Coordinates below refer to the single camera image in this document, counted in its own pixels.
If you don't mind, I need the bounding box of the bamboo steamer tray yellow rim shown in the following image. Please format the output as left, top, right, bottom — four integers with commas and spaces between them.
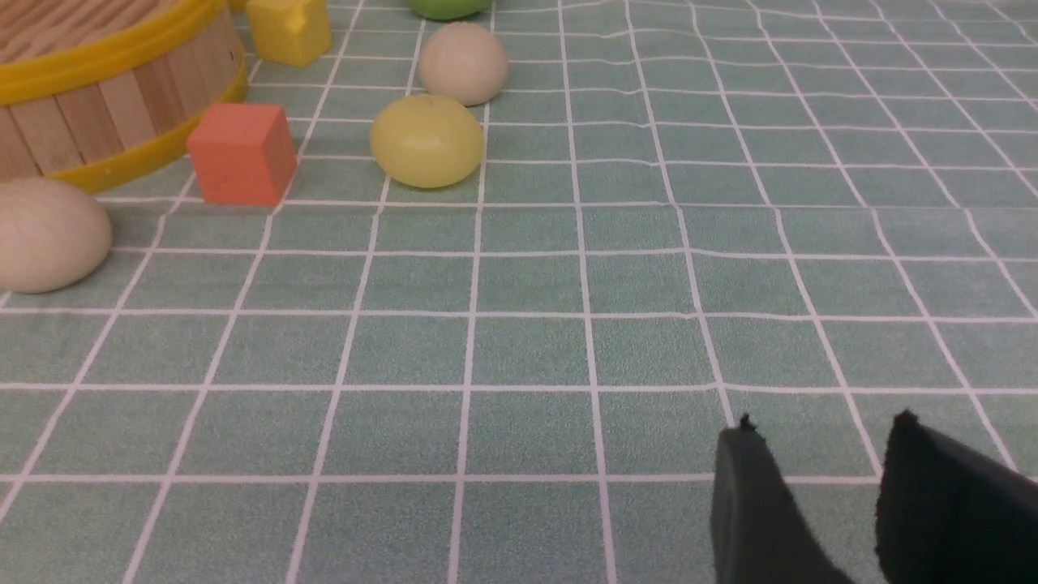
1, 1, 247, 193

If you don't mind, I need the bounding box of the yellow cube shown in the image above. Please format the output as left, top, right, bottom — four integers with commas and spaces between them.
246, 1, 332, 69

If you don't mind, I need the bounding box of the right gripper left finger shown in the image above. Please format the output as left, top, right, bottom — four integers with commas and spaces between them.
710, 414, 852, 583

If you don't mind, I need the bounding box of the beige bun front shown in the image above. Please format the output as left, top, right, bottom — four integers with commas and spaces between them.
1, 178, 114, 294

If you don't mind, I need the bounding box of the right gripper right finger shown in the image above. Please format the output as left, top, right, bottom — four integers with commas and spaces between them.
875, 410, 1037, 583

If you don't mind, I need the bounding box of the beige bun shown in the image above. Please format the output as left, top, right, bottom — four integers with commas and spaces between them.
1, 178, 114, 294
418, 22, 509, 106

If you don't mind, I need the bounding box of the yellow bun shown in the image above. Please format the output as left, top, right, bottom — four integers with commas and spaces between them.
368, 93, 485, 189

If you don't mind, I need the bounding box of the green apple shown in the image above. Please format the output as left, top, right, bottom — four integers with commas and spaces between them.
405, 0, 493, 21

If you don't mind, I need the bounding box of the green checkered tablecloth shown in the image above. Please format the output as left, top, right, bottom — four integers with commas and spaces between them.
1, 1, 1037, 583

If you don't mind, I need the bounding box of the orange cube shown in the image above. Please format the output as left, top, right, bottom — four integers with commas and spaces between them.
187, 103, 298, 207

